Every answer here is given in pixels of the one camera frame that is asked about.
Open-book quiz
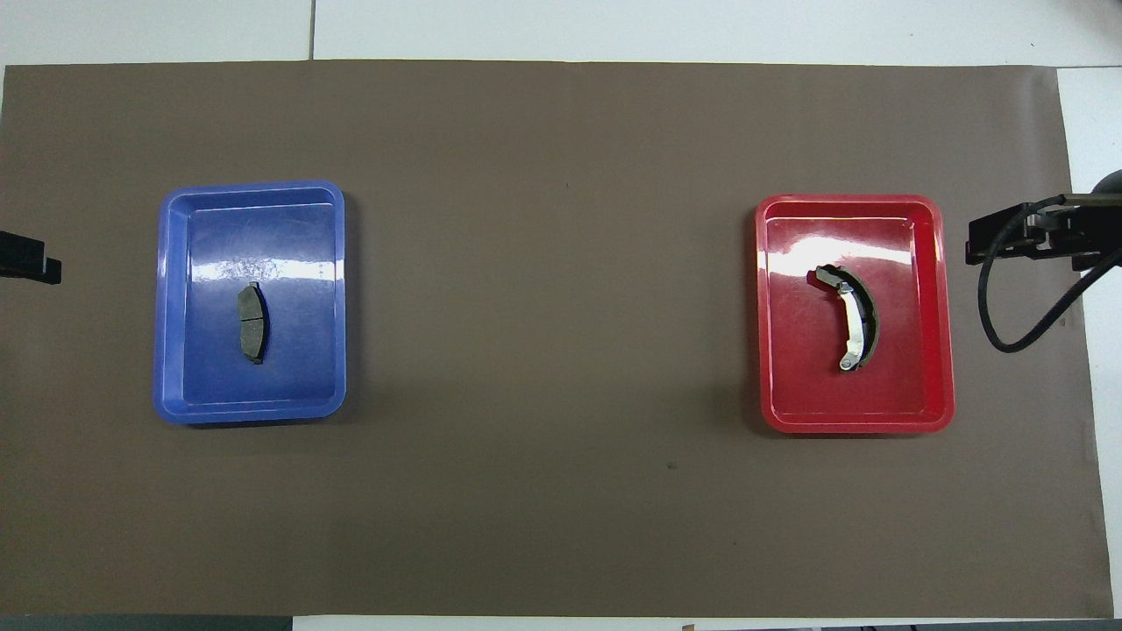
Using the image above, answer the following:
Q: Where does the curved white brake shoe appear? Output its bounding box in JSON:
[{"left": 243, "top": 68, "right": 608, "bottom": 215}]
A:
[{"left": 814, "top": 264, "right": 882, "bottom": 372}]

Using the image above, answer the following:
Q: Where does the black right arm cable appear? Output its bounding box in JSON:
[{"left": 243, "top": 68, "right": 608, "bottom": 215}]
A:
[{"left": 977, "top": 196, "right": 1122, "bottom": 354}]

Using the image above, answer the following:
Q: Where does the brown table mat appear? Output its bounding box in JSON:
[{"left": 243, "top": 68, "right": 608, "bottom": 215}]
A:
[{"left": 0, "top": 60, "right": 1116, "bottom": 620}]

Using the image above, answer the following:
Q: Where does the grey brake pad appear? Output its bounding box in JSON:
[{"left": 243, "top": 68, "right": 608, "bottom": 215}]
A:
[{"left": 237, "top": 281, "right": 271, "bottom": 365}]

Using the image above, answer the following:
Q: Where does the blue plastic tray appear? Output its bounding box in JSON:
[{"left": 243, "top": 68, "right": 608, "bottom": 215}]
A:
[{"left": 153, "top": 180, "right": 348, "bottom": 427}]

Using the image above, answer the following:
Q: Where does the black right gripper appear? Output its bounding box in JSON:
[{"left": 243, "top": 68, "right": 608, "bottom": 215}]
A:
[{"left": 965, "top": 194, "right": 1122, "bottom": 272}]

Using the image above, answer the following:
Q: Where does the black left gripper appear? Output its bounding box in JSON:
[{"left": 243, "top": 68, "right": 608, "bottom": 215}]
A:
[{"left": 0, "top": 230, "right": 63, "bottom": 286}]

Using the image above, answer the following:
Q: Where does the red plastic tray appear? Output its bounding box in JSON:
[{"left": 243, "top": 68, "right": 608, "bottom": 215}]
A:
[{"left": 755, "top": 194, "right": 956, "bottom": 436}]

